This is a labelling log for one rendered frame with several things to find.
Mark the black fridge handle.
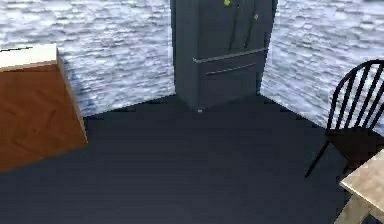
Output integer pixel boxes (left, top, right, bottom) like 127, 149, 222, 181
228, 0, 241, 52
243, 0, 258, 50

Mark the dark grey fridge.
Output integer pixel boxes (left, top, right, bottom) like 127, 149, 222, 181
169, 0, 279, 112

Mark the black spindle-back chair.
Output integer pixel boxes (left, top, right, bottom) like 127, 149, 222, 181
304, 59, 384, 179

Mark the brown wooden cupboard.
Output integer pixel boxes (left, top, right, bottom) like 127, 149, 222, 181
0, 43, 89, 173

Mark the beige wooden table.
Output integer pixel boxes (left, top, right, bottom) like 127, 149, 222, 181
333, 149, 384, 224

